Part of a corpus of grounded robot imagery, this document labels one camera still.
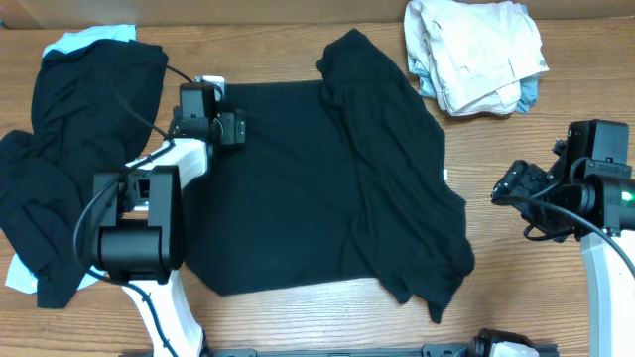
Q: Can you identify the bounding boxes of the black t-shirt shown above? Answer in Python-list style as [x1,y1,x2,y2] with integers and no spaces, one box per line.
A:
[184,30,474,322]

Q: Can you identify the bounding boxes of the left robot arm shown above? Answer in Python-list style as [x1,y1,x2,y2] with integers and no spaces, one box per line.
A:
[72,75,246,356]

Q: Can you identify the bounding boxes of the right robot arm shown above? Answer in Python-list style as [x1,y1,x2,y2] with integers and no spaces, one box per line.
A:
[491,119,634,356]

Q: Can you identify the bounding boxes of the black clothes pile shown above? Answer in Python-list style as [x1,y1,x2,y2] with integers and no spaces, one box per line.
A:
[1,40,169,309]

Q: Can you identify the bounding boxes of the grey-blue folded garment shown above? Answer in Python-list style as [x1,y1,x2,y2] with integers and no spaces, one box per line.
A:
[408,56,541,114]

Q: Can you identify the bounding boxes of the beige folded trousers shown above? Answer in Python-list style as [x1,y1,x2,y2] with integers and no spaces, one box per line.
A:
[403,0,549,116]

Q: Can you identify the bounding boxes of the light blue garment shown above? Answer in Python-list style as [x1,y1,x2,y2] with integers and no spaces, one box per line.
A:
[5,24,137,295]

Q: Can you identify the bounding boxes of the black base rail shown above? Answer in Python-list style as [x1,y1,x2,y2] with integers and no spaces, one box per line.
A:
[202,343,468,357]

